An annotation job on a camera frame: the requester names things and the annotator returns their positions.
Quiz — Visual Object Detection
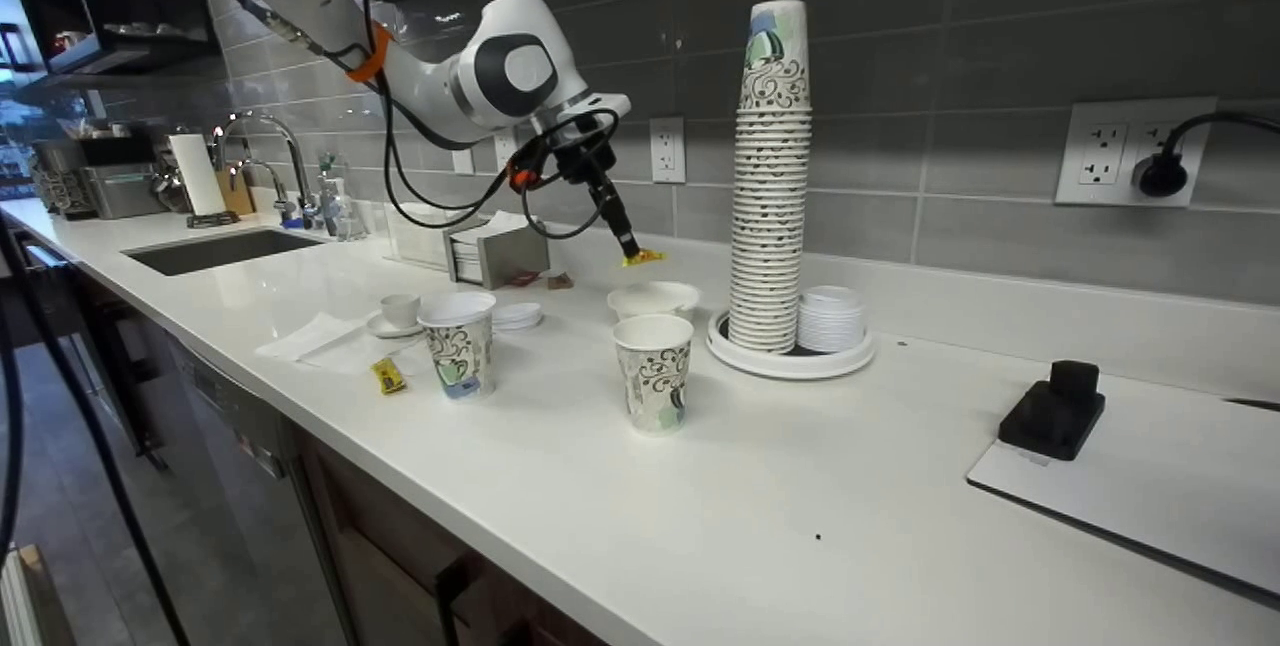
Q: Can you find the clear soap bottle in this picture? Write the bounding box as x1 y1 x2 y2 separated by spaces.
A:
317 156 367 243

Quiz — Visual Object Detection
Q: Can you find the sink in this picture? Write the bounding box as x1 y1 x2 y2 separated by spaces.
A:
122 228 326 278

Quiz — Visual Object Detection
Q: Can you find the white saucer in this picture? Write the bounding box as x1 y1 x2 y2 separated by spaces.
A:
364 311 426 340

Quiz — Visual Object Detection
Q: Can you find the black block device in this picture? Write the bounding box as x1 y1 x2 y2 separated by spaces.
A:
997 359 1107 462

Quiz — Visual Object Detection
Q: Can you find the coffee machine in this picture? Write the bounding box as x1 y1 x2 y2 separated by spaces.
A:
30 133 169 221

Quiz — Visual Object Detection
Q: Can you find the white round tray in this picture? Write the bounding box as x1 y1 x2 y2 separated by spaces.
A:
706 310 877 382

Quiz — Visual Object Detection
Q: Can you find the white paper napkin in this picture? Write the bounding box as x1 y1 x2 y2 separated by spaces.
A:
255 312 426 375

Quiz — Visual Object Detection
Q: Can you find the black cable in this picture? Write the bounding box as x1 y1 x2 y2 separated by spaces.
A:
1131 110 1280 200
0 214 193 646

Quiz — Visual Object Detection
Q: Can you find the small chrome tap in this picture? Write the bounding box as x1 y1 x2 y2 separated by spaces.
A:
233 159 293 224

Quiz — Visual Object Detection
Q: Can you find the black drawer handle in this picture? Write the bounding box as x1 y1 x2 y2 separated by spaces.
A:
434 554 473 646

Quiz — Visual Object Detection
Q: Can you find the paper towel roll on holder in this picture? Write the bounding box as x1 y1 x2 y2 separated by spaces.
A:
167 132 241 229

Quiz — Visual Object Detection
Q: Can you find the patterned paper cup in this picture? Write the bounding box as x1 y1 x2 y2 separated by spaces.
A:
612 314 695 436
417 291 498 401

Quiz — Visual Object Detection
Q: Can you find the white flat board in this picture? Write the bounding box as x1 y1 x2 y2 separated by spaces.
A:
965 372 1280 613

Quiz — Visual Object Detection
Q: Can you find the stack of patterned paper cups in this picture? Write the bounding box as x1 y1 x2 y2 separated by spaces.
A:
727 0 813 355

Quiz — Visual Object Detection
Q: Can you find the white plastic container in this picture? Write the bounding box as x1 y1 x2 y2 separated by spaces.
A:
383 202 463 271

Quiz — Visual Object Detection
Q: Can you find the dishwasher door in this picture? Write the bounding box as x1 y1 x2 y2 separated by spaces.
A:
160 331 356 646

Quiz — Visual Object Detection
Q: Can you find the metal napkin dispenser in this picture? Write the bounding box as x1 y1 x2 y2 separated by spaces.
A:
447 214 552 291

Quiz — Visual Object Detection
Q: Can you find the white bowl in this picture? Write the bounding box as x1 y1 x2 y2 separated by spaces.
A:
607 281 701 323

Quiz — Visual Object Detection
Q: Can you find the wide white wall socket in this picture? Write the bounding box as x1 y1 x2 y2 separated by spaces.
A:
1054 95 1220 209

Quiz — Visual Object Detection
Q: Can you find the tall chrome tap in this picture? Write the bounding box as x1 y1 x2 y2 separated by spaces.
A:
213 111 317 229

